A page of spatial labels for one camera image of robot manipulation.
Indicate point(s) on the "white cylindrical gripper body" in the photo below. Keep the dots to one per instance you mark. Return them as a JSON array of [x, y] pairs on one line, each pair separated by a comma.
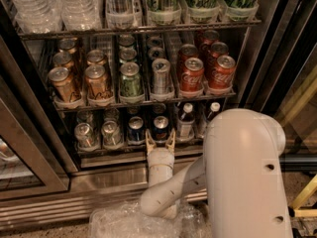
[[160, 157]]

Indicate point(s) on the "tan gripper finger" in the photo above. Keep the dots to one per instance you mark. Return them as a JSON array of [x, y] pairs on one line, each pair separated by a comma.
[[150, 143], [170, 142]]

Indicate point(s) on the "pepsi can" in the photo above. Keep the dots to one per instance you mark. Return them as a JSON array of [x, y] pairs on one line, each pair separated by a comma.
[[158, 110], [136, 130], [134, 111], [160, 128]]

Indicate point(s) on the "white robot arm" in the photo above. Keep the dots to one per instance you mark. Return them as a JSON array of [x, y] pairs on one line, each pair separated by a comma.
[[240, 170]]

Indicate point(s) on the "front green can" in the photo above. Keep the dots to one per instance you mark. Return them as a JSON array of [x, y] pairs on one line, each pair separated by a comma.
[[130, 80]]

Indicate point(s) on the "front left coca-cola can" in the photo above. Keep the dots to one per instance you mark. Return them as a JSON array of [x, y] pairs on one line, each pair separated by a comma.
[[192, 73]]

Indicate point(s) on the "coca-cola can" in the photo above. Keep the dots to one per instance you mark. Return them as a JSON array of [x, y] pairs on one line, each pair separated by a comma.
[[207, 37], [217, 49], [192, 73], [185, 52], [221, 73]]

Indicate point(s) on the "front left silver can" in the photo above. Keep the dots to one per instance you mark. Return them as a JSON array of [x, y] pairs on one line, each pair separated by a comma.
[[84, 135]]

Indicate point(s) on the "rear left silver can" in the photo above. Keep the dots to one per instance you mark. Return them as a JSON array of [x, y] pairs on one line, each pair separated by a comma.
[[86, 116]]

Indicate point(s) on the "stainless fridge base grille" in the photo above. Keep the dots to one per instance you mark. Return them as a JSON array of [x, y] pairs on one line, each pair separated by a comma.
[[88, 191]]

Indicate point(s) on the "front silver slim can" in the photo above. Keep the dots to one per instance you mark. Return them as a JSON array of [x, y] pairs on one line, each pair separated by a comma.
[[161, 73]]

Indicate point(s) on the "silver slim can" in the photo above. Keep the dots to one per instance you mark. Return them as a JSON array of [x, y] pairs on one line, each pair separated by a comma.
[[161, 73], [154, 41], [156, 53]]

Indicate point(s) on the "gold can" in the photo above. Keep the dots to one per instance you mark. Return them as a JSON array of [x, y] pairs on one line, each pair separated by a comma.
[[96, 57], [98, 82], [64, 83], [69, 45], [63, 59]]

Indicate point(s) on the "front right coca-cola can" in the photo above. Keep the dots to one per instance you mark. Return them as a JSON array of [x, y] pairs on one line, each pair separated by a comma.
[[221, 73]]

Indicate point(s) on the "middle silver slim can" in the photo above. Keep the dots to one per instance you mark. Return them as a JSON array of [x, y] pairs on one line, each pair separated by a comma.
[[156, 53]]

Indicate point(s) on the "middle green can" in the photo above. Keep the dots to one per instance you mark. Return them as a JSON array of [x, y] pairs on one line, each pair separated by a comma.
[[127, 55]]

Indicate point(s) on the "middle left coca-cola can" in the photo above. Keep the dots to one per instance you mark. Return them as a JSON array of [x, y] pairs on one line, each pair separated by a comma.
[[185, 52]]

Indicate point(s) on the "front left gold can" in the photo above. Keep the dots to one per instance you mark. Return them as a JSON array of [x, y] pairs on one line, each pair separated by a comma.
[[64, 83]]

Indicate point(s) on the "rear silver slim can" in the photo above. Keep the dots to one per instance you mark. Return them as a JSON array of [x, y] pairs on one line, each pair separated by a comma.
[[154, 41]]

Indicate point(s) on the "middle right coca-cola can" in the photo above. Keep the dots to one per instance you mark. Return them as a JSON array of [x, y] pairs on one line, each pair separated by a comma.
[[217, 49]]

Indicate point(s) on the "rear green can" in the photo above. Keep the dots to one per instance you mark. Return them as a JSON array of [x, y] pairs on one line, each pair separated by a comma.
[[126, 41]]

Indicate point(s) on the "rear coca-cola can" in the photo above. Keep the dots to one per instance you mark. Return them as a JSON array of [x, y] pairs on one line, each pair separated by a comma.
[[207, 37]]

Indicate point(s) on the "left glass fridge door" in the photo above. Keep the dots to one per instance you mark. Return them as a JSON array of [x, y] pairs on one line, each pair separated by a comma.
[[29, 166]]

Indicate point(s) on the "glass fridge door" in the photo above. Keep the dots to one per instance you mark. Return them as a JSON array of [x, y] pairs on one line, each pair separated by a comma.
[[277, 76], [29, 166]]

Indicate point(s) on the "middle left gold can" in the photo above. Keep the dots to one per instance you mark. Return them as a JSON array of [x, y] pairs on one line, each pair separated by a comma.
[[63, 59]]

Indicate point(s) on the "rear left gold can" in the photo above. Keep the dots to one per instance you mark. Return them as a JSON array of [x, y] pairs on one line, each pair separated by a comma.
[[69, 45]]

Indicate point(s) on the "right glass fridge door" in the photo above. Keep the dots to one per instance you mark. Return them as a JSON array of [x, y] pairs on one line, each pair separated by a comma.
[[277, 76]]

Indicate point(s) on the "left white-cap bottle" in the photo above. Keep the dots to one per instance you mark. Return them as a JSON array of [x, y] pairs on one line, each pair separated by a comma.
[[185, 120]]

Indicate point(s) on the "white-cap bottle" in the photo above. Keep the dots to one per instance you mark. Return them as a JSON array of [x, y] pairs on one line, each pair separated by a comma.
[[185, 120], [208, 113]]

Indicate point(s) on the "right white-cap bottle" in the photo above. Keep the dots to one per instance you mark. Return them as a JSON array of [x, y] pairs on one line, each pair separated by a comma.
[[208, 113]]

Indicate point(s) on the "clear plastic bag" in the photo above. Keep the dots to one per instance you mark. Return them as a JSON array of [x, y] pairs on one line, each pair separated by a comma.
[[126, 220]]

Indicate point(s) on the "yellow black stand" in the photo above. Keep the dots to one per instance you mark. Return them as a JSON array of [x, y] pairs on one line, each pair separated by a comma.
[[301, 193]]

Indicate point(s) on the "middle wire shelf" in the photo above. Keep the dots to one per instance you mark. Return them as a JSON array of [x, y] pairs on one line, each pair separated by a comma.
[[90, 104]]

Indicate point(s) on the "upper wire shelf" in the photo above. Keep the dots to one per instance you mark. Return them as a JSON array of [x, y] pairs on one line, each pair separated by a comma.
[[139, 30]]

